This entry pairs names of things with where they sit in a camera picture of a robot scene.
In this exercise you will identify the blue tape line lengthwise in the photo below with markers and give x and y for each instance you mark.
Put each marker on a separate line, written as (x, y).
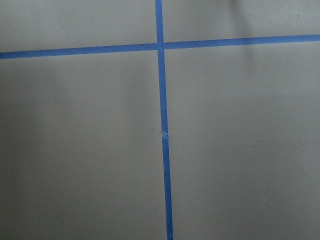
(164, 118)

